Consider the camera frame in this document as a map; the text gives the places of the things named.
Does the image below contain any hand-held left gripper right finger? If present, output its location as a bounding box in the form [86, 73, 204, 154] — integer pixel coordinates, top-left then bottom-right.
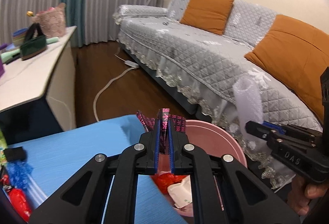
[168, 126, 301, 224]

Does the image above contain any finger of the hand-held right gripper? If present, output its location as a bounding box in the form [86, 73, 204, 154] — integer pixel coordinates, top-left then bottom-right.
[262, 121, 291, 136]
[245, 121, 281, 143]

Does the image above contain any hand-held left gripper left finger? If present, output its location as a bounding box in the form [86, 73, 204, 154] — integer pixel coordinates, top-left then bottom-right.
[28, 125, 158, 224]

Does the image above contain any white foam net tube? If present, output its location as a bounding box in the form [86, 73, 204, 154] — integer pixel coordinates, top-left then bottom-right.
[233, 78, 264, 134]

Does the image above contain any dark pink printed wrapper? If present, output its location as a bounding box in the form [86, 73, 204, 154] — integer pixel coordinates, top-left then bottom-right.
[136, 108, 187, 155]

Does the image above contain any pink plastic bin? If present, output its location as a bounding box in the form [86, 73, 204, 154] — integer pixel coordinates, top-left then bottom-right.
[150, 119, 248, 218]

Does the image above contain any person's right hand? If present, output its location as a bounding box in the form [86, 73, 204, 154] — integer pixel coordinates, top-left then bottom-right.
[288, 175, 329, 217]

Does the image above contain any orange cushion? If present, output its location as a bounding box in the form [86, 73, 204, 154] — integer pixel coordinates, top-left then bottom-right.
[179, 0, 235, 36]
[244, 14, 329, 122]

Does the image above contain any blue mat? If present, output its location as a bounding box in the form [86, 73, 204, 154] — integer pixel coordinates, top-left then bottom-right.
[0, 114, 191, 224]

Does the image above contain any grey quilted sofa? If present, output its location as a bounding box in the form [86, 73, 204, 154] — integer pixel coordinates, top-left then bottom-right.
[113, 0, 329, 190]

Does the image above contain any blue crinkled plastic wrapper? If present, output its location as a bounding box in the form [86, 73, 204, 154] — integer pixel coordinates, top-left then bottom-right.
[5, 161, 48, 204]

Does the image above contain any small black item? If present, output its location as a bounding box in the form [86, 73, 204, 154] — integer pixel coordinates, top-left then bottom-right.
[6, 146, 27, 161]

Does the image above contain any white-topped coffee table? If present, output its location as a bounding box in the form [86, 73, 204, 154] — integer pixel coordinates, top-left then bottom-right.
[0, 25, 78, 145]

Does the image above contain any red snack packet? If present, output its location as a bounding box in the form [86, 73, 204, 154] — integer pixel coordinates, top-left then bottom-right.
[9, 188, 32, 222]

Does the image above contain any small red wrapper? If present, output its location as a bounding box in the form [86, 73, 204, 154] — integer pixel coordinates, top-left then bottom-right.
[0, 175, 12, 190]

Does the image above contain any pink fabric basket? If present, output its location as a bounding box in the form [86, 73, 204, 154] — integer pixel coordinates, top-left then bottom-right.
[35, 3, 67, 38]

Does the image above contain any stack of coloured bowls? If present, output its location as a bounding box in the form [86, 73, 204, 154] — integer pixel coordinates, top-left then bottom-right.
[12, 28, 27, 46]

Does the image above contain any white power cable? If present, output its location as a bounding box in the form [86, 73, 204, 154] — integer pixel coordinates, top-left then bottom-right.
[94, 47, 130, 122]

